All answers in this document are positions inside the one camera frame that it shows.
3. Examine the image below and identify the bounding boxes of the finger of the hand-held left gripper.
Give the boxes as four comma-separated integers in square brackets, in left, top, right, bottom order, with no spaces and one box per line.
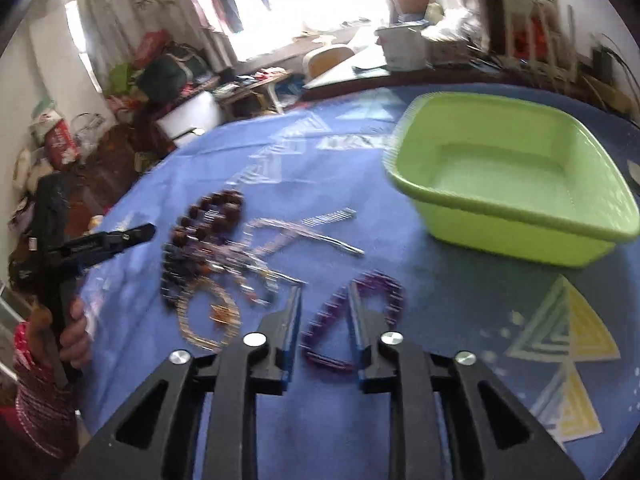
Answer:
[62,223,157,272]

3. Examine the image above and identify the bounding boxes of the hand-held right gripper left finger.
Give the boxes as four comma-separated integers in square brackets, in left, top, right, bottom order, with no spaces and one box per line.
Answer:
[65,286,303,480]

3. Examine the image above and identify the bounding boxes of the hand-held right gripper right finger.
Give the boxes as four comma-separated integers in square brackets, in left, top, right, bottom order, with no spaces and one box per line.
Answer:
[348,281,586,480]

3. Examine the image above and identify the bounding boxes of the purple bead bracelet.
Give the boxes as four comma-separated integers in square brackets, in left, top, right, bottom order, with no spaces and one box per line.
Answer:
[299,269,407,374]

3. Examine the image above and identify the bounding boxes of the green plastic basin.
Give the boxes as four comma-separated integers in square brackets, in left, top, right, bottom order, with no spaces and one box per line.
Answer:
[382,92,640,269]

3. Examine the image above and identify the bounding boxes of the person's left forearm red sleeve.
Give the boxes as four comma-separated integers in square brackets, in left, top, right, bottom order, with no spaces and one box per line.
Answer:
[11,321,80,462]

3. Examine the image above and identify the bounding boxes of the person's left hand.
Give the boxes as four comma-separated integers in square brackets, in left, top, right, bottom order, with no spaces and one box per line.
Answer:
[27,299,94,369]

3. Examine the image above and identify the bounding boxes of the red plastic bag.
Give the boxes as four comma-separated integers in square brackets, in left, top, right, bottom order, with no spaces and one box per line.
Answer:
[44,119,82,172]

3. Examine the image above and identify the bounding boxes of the white storage box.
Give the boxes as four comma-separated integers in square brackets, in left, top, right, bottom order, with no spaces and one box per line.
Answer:
[154,90,227,142]

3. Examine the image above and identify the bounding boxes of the blue patterned tablecloth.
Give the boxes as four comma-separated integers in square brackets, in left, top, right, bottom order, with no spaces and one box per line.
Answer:
[75,85,640,480]

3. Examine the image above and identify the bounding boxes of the dark green duffel bag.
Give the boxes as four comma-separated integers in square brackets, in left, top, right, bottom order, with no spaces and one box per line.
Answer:
[136,42,211,93]

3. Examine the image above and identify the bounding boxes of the small cluttered wooden table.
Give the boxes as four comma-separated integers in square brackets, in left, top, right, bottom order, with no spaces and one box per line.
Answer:
[215,67,296,116]

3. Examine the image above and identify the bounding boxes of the silver chain necklace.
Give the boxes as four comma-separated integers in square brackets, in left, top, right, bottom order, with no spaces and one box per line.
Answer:
[235,207,367,307]

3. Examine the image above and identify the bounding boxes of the dark brown bead necklace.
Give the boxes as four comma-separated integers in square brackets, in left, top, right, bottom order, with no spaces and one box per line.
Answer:
[161,189,247,312]

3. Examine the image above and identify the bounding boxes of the gold chain bracelet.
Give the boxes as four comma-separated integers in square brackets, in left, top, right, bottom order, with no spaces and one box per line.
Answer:
[176,277,243,352]

